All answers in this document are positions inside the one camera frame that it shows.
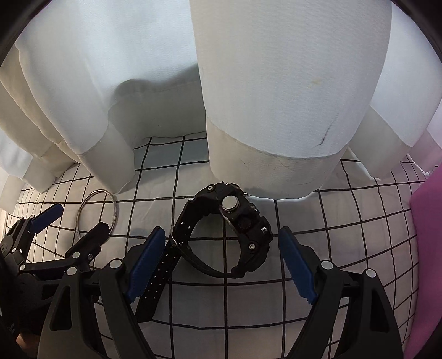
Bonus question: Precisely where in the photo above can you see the pink plastic basin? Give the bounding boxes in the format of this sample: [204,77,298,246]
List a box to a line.
[403,168,442,359]

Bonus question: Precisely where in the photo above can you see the black-and-white checkered tablecloth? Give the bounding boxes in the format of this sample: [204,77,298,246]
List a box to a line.
[0,131,427,359]

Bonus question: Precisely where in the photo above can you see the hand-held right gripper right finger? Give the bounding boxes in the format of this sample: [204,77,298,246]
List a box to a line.
[278,226,405,359]

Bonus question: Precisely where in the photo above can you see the white curtain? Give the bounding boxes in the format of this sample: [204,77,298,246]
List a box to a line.
[0,0,442,201]

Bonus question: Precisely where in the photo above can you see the large silver bangle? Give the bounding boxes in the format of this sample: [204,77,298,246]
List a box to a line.
[76,189,119,239]

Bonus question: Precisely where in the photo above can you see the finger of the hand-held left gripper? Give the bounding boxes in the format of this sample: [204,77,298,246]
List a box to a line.
[0,203,64,268]
[19,223,111,277]

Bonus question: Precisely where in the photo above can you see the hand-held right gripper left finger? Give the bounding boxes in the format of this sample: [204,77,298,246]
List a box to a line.
[37,226,167,359]

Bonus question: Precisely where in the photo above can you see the black digital wristwatch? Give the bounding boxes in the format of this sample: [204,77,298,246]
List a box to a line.
[135,181,273,324]

